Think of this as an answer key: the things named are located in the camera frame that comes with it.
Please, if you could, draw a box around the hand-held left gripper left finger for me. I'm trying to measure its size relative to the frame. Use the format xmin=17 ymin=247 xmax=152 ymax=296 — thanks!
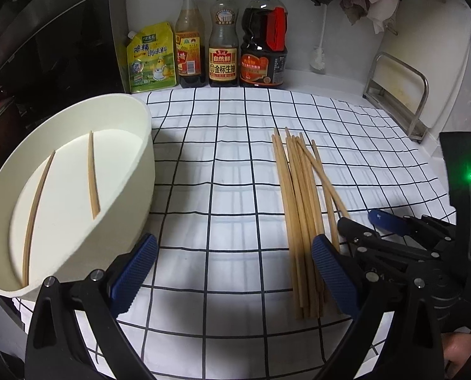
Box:
xmin=23 ymin=233 xmax=159 ymax=380

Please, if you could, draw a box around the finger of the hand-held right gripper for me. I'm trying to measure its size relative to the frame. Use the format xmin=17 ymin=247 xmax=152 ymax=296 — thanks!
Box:
xmin=368 ymin=208 xmax=457 ymax=255
xmin=337 ymin=216 xmax=455 ymax=282

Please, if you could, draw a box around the pile of bamboo chopsticks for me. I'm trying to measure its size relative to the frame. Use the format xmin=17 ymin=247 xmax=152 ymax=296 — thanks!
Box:
xmin=271 ymin=127 xmax=351 ymax=321

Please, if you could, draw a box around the metal cutting board rack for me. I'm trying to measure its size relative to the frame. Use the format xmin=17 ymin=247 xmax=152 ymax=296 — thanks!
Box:
xmin=362 ymin=52 xmax=429 ymax=143

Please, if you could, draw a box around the slim bamboo chopstick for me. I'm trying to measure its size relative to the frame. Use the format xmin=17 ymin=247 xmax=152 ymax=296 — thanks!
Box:
xmin=22 ymin=150 xmax=57 ymax=287
xmin=87 ymin=130 xmax=101 ymax=219

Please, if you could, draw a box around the black glass kitchen appliance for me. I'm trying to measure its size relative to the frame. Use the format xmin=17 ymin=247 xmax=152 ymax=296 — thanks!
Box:
xmin=0 ymin=0 xmax=113 ymax=159

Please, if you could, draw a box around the yellow-green seasoning pouch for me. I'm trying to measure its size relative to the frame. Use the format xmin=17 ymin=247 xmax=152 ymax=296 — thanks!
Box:
xmin=114 ymin=22 xmax=179 ymax=93

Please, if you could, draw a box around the person's right hand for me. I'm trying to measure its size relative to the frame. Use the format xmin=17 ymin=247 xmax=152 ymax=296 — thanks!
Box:
xmin=443 ymin=332 xmax=471 ymax=380

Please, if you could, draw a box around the white black-checked cloth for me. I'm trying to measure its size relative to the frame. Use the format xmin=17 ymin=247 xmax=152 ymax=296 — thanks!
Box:
xmin=11 ymin=87 xmax=458 ymax=380

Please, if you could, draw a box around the cream oval plastic basin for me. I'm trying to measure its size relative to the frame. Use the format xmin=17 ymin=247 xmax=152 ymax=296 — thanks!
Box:
xmin=0 ymin=93 xmax=157 ymax=298

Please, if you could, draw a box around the pink hanging rag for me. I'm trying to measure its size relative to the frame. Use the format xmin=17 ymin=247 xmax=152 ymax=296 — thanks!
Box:
xmin=364 ymin=0 xmax=398 ymax=34

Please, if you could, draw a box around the yellow-capped red-label bottle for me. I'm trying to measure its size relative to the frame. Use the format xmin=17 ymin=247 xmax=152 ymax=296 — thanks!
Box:
xmin=175 ymin=0 xmax=206 ymax=89

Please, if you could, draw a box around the large red-capped dark sauce bottle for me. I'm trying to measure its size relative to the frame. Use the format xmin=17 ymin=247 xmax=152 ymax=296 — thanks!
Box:
xmin=239 ymin=0 xmax=289 ymax=88

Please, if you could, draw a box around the yellow-capped soy sauce bottle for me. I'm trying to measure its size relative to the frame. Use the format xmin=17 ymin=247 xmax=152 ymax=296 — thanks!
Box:
xmin=208 ymin=0 xmax=239 ymax=88

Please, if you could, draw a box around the white cutting board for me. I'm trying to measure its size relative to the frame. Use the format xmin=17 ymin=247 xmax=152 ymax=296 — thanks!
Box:
xmin=364 ymin=0 xmax=471 ymax=135

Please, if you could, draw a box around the white hanging brush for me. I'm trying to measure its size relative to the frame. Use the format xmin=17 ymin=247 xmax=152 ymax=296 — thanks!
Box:
xmin=310 ymin=4 xmax=327 ymax=73

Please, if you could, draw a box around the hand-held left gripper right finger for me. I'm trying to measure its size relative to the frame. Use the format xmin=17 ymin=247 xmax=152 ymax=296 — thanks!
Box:
xmin=312 ymin=234 xmax=445 ymax=380

